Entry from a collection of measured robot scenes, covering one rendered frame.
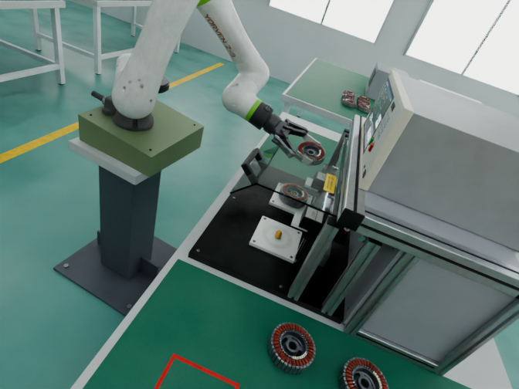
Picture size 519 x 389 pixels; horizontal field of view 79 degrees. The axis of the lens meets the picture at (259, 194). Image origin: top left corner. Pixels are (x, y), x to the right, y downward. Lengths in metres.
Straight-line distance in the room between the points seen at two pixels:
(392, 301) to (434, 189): 0.29
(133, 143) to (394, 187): 0.88
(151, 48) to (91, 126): 0.45
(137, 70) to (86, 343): 1.16
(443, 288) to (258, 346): 0.45
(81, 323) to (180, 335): 0.95
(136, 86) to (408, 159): 0.77
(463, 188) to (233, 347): 0.63
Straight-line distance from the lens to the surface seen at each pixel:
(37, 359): 1.67
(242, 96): 1.18
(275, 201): 1.20
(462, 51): 5.72
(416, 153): 0.76
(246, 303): 0.89
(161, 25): 0.99
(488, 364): 1.22
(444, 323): 0.93
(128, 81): 1.05
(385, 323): 0.94
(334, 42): 5.56
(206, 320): 0.84
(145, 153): 1.19
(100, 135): 1.32
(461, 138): 0.76
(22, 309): 1.81
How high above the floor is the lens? 1.47
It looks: 35 degrees down
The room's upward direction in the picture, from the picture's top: 19 degrees clockwise
